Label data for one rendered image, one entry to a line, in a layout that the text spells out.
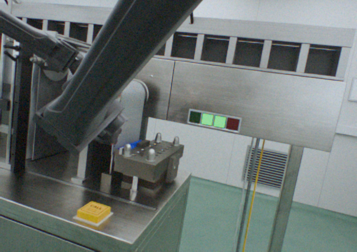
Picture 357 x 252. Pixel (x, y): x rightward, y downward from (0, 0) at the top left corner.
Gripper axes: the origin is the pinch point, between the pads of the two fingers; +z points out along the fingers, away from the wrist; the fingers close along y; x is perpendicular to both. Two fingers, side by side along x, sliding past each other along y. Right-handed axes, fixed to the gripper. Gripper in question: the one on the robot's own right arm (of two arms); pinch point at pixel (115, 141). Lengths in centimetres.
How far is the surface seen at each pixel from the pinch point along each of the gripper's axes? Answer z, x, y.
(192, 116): 19.8, 25.7, 22.8
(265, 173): 263, 71, 83
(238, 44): 8, 62, 38
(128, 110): 0.0, 14.1, 0.3
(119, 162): -1.9, -7.8, 6.0
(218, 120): 19.5, 26.0, 35.1
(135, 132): 13.5, 9.8, 0.3
